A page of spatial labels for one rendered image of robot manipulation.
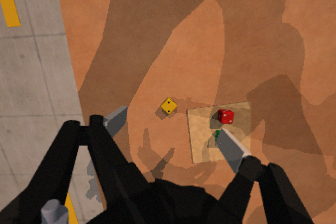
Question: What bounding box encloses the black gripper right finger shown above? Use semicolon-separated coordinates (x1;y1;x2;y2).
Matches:
204;128;314;224

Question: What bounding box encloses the red die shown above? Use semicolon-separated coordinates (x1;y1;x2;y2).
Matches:
217;109;234;124

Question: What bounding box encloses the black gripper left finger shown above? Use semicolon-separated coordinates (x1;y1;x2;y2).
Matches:
0;106;174;224

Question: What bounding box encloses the yellow die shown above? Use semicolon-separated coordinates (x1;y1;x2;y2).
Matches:
161;97;177;114

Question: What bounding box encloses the tan mat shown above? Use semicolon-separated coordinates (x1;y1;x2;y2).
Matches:
187;101;251;163

